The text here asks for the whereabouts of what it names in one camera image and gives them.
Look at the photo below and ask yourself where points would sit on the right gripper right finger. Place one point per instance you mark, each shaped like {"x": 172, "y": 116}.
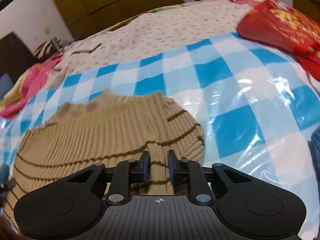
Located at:
{"x": 190, "y": 172}

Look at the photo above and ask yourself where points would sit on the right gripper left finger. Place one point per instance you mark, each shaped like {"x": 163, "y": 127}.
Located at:
{"x": 126, "y": 173}

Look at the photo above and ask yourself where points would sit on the tan striped knit sweater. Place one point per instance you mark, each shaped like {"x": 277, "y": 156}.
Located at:
{"x": 109, "y": 129}

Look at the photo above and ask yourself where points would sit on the teal folded garment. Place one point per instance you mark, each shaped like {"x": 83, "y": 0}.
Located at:
{"x": 4, "y": 173}

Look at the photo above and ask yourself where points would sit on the blue white checkered sheet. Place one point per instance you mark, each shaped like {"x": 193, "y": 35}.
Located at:
{"x": 253, "y": 101}

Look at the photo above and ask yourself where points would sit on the blue pillow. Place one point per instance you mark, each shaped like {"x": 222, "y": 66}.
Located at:
{"x": 6, "y": 84}

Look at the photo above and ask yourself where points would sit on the pink floral blanket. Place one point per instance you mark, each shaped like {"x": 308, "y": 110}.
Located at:
{"x": 27, "y": 86}

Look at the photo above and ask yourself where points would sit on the beige crumpled cloth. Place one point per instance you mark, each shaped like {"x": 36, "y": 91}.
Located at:
{"x": 77, "y": 47}

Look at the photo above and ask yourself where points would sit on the dark wooden headboard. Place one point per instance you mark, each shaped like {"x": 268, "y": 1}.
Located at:
{"x": 15, "y": 57}

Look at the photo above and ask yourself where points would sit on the blue knit garment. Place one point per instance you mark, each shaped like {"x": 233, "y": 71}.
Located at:
{"x": 315, "y": 150}

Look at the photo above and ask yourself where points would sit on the red white striped cloth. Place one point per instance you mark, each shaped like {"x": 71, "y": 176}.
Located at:
{"x": 47, "y": 49}

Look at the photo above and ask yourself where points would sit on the white floral bedsheet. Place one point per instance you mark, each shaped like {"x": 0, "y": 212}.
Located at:
{"x": 156, "y": 31}

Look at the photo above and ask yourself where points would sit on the brown wooden wardrobe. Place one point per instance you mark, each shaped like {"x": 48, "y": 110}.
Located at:
{"x": 117, "y": 2}

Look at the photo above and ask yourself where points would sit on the red plastic bag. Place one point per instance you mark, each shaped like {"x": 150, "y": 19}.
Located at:
{"x": 276, "y": 24}

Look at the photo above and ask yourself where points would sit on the wooden side cabinet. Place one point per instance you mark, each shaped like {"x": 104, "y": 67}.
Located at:
{"x": 309, "y": 8}

